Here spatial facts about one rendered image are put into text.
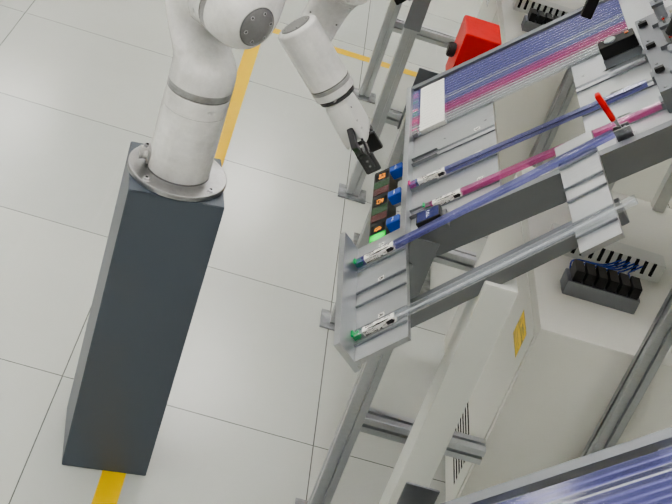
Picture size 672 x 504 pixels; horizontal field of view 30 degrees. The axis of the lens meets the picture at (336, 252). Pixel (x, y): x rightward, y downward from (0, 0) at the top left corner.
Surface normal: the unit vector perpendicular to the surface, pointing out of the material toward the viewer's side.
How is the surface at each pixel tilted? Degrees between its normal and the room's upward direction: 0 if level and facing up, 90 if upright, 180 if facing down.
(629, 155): 90
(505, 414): 90
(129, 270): 90
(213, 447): 0
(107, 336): 90
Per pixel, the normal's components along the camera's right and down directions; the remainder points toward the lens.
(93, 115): 0.29, -0.80
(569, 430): -0.07, 0.52
